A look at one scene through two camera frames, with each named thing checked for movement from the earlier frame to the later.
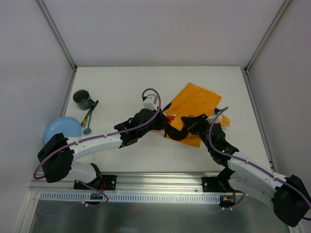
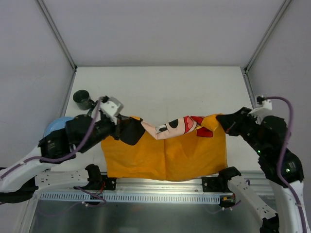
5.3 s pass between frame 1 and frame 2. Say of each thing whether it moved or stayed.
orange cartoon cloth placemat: moved
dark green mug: stayed
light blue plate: stayed
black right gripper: moved
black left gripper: moved
